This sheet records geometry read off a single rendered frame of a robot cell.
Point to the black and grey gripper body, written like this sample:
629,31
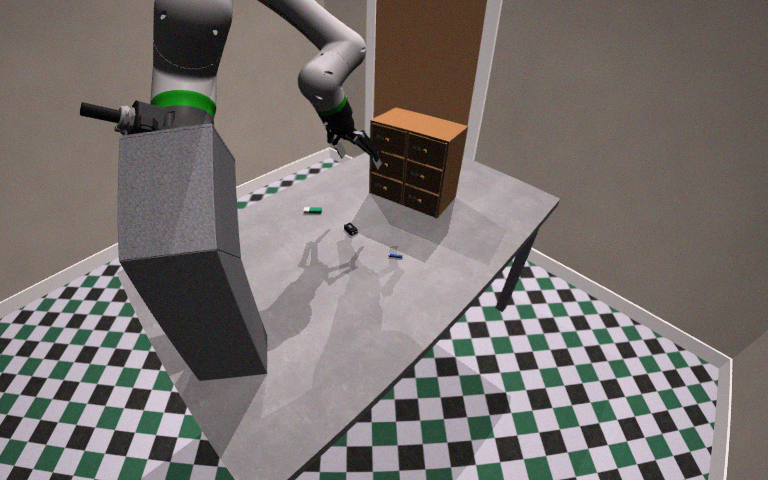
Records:
347,128

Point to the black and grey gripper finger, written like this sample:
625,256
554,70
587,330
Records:
364,142
337,144

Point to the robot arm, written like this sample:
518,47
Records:
188,41

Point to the black nine-volt battery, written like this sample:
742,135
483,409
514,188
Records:
351,229

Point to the dark brown wooden drawer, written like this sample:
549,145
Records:
392,189
435,150
413,197
389,139
394,163
416,172

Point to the small brown chest of drawers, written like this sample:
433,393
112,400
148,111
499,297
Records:
452,133

